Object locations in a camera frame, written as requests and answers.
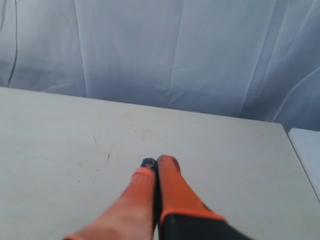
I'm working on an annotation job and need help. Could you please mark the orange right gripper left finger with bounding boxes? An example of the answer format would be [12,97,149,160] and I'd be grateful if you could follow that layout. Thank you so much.
[64,158,157,240]

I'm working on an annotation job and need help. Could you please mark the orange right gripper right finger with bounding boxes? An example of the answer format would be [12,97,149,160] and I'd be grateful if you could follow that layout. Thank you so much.
[157,155,250,240]

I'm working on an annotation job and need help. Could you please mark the white backdrop curtain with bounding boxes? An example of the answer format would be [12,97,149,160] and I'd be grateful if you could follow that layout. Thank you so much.
[0,0,320,131]

